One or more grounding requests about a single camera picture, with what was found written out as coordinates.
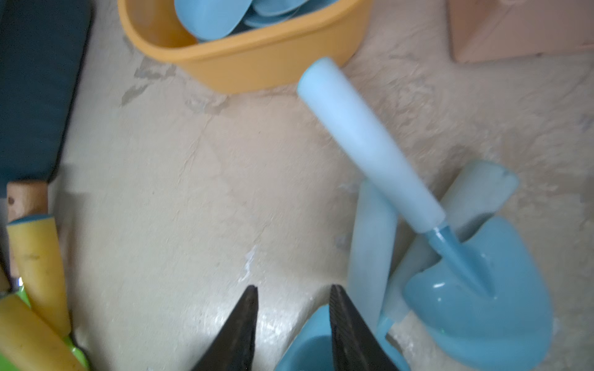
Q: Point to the blue shovel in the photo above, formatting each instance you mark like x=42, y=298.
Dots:
x=484, y=303
x=209, y=20
x=478, y=192
x=264, y=13
x=372, y=247

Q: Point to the dark teal storage box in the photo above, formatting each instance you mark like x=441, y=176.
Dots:
x=42, y=50

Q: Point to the green shovel yellow handle right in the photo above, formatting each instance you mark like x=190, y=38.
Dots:
x=28, y=343

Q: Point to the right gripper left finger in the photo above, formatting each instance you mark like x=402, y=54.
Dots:
x=234, y=346

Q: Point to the pink plastic file organizer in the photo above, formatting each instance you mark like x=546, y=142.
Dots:
x=482, y=31

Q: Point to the yellow storage box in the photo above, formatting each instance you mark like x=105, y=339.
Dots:
x=253, y=60

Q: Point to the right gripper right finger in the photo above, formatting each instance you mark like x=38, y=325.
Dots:
x=354, y=347

